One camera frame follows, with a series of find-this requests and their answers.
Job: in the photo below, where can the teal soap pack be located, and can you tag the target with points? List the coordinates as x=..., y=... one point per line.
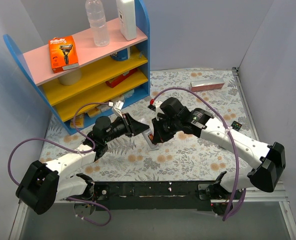
x=129, y=93

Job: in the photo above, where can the beige cylindrical container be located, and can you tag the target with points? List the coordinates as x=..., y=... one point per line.
x=70, y=78

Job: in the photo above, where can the aluminium table edge rail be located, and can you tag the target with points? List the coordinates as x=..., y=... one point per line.
x=244, y=102

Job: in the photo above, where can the white orange soap pack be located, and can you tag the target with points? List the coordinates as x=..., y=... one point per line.
x=118, y=98

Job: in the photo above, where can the blue shelf unit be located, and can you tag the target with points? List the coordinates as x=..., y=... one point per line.
x=96, y=66

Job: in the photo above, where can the white plastic bottle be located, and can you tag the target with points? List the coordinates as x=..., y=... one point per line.
x=127, y=19

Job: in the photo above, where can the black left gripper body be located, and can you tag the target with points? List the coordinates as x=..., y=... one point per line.
x=128, y=125

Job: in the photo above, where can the yellow pack on shelf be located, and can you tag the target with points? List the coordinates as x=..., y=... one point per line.
x=93, y=112

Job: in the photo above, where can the black TV remote control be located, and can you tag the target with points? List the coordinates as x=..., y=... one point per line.
x=236, y=125

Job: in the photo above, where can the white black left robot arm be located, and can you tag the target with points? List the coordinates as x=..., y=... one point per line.
x=45, y=183

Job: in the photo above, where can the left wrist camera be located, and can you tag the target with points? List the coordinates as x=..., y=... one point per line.
x=116, y=107

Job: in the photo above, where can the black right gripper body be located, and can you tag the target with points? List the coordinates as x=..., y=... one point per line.
x=158, y=129

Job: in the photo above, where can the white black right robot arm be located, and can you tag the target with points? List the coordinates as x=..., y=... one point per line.
x=266, y=162

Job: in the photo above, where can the red silver long box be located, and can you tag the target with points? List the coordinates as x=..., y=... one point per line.
x=206, y=85

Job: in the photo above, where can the white remote control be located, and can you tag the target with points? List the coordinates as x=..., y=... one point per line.
x=145, y=133

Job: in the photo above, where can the clear plastic water bottle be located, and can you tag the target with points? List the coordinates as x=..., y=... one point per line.
x=97, y=20

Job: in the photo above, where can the orange razor box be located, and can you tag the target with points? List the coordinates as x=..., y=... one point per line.
x=63, y=54

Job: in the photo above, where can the red flat box on shelf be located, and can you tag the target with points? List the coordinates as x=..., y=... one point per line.
x=117, y=80

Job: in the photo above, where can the white battery cover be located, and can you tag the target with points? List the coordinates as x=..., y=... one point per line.
x=155, y=147

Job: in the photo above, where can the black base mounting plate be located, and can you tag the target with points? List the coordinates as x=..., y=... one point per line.
x=161, y=195

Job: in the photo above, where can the blue white cylindrical can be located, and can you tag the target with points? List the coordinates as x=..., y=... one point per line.
x=121, y=55

